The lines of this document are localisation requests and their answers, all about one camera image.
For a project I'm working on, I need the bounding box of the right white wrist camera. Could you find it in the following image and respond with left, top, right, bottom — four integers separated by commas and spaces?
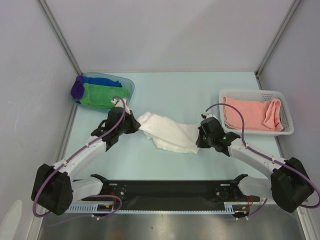
201, 112, 217, 120

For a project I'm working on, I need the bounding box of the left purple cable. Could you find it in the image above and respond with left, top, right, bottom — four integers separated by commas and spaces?
32, 96, 127, 227

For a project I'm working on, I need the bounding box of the white perforated plastic basket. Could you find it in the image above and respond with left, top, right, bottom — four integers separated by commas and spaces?
219, 89, 294, 137

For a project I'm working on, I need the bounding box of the slotted white cable duct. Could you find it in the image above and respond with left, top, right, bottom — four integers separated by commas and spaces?
65, 203, 235, 215

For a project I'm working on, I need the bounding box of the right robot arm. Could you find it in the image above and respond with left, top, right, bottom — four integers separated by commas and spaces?
196, 116, 316, 213

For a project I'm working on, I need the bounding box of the purple cable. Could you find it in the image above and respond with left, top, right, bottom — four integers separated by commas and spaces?
204, 103, 320, 221
32, 96, 127, 227

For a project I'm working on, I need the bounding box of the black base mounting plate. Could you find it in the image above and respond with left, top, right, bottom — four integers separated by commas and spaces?
85, 180, 249, 211

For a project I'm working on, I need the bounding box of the white towel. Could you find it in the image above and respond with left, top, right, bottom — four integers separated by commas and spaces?
137, 112, 199, 154

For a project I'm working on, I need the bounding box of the green towel in tray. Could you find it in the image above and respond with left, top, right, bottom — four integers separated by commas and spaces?
77, 83, 130, 110

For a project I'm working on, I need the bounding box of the purple towel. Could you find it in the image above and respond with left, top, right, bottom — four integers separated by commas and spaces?
70, 75, 85, 100

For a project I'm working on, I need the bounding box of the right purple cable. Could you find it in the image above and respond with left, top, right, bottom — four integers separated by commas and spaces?
204, 103, 320, 221

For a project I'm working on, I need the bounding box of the blue towel in tray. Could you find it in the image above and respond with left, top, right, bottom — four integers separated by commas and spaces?
82, 76, 123, 88

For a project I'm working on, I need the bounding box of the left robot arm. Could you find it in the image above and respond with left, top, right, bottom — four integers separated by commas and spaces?
31, 106, 141, 218

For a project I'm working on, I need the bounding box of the translucent blue towel tray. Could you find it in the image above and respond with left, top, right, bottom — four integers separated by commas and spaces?
68, 72, 135, 113

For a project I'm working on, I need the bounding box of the pink striped towel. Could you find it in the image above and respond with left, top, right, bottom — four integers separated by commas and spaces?
222, 97, 284, 132

